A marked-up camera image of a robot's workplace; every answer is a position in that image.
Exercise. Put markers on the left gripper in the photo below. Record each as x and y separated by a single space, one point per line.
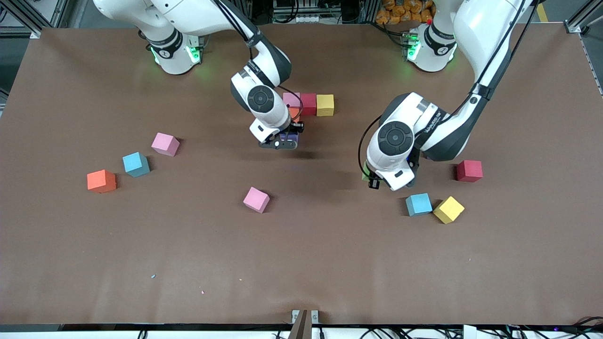
372 181

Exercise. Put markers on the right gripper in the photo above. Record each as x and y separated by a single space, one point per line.
297 127

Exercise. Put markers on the green foam cube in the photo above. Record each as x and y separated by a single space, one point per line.
365 172

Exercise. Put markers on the purple foam cube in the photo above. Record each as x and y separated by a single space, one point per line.
288 137

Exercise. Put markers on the orange foam cube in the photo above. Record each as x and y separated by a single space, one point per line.
101 181
295 112

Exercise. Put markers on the red foam cube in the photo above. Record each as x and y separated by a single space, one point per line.
469 170
308 103

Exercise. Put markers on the pink foam cube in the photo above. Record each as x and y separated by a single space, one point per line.
256 199
165 144
291 99

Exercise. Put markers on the yellow foam cube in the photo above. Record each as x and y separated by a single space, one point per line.
448 209
325 105

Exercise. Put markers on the blue foam cube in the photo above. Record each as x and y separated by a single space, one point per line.
419 204
135 164

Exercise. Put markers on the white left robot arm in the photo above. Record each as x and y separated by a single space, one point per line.
395 136

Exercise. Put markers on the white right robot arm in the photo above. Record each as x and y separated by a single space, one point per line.
260 99

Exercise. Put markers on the small white power strip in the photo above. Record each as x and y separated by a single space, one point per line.
308 19

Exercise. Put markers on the black equipment rack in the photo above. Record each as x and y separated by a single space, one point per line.
351 12

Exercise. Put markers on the bag of orange snacks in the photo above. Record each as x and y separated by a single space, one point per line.
400 12

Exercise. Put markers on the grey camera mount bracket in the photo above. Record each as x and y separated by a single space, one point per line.
301 327

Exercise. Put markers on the aluminium frame profile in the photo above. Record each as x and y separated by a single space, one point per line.
575 26
23 16

